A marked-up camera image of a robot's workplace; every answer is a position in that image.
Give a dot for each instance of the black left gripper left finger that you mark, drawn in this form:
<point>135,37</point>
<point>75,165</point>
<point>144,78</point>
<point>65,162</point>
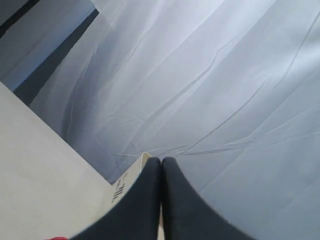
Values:
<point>136,216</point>

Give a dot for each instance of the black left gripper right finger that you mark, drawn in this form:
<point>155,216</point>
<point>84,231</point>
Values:
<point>186,216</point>

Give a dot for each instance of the black stand pole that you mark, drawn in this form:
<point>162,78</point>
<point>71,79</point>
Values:
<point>17,15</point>

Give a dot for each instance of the white backdrop cloth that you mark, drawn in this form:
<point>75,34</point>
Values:
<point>228,88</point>

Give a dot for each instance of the headless rubber chicken body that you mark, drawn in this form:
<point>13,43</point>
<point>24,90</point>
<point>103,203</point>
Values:
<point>58,238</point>

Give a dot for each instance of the cream bin marked O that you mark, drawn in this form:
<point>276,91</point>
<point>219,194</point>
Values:
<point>124,183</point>

